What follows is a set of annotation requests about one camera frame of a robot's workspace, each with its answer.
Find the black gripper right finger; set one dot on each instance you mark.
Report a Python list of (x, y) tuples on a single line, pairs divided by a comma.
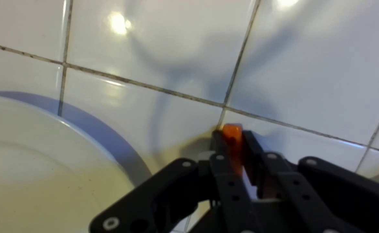
[(288, 202)]

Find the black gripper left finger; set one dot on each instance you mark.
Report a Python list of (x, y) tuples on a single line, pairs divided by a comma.
[(236, 209)]

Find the white ceramic plate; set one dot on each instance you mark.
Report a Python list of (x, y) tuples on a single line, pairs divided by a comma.
[(54, 177)]

